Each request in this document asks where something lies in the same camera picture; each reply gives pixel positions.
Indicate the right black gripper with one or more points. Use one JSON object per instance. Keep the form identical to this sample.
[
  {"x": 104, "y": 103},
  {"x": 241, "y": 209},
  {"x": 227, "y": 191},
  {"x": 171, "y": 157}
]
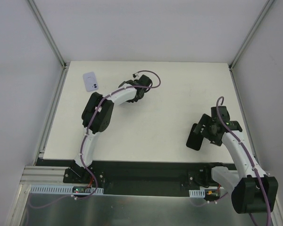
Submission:
[{"x": 202, "y": 125}]

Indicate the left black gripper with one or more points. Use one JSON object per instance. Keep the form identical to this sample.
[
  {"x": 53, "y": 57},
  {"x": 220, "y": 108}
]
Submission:
[{"x": 134, "y": 98}]

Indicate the black phone case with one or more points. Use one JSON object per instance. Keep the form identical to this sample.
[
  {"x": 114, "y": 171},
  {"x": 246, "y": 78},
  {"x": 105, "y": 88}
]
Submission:
[{"x": 194, "y": 140}]

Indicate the lilac phone case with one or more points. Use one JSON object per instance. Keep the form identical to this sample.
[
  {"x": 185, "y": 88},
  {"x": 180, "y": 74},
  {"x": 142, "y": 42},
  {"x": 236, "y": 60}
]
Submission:
[{"x": 90, "y": 82}]

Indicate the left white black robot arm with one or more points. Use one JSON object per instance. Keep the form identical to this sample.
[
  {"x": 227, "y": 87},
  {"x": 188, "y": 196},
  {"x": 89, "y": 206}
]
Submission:
[{"x": 96, "y": 118}]

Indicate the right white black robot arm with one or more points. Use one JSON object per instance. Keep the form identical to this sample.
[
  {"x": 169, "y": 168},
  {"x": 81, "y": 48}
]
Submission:
[{"x": 251, "y": 189}]

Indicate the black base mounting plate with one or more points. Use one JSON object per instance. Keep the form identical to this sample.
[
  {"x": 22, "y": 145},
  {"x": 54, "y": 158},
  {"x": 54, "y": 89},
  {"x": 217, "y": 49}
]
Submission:
[{"x": 139, "y": 178}]

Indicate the right white cable duct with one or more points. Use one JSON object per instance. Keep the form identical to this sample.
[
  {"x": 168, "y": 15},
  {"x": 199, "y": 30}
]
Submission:
[{"x": 197, "y": 193}]

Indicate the white cable duct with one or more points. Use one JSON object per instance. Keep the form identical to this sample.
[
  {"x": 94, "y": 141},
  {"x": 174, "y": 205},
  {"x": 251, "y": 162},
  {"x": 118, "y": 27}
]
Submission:
[
  {"x": 197, "y": 193},
  {"x": 67, "y": 190}
]

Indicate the left aluminium frame post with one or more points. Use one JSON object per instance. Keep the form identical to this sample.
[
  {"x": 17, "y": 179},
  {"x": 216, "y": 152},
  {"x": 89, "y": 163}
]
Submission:
[{"x": 46, "y": 32}]

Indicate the aluminium frame post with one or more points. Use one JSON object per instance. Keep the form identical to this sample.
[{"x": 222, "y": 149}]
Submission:
[
  {"x": 257, "y": 23},
  {"x": 46, "y": 32}
]

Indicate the right aluminium frame post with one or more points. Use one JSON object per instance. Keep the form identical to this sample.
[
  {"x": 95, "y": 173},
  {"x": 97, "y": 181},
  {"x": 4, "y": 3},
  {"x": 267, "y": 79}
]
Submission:
[{"x": 257, "y": 23}]

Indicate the front aluminium rail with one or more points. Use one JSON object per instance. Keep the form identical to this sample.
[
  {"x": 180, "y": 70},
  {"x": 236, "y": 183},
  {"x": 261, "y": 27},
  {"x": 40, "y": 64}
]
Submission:
[{"x": 43, "y": 175}]

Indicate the left white cable duct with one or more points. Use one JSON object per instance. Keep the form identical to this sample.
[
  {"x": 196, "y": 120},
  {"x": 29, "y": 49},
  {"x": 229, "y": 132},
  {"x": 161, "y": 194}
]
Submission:
[{"x": 67, "y": 190}]

